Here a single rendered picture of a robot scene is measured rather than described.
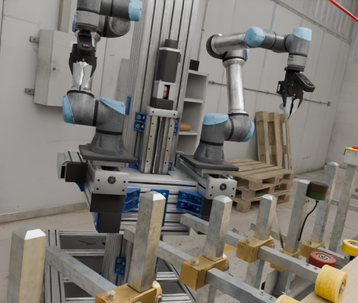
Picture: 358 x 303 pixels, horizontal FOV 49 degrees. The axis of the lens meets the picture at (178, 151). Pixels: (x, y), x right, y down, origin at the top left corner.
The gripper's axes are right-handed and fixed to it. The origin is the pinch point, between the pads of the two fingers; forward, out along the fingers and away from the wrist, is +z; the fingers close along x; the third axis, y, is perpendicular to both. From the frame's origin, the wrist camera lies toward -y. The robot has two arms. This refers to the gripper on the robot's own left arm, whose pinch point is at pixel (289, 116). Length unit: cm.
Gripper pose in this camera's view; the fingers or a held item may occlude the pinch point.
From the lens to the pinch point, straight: 167.8
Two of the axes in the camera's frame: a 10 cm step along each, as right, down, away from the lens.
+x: -9.4, -0.9, -3.4
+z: -1.5, 9.7, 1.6
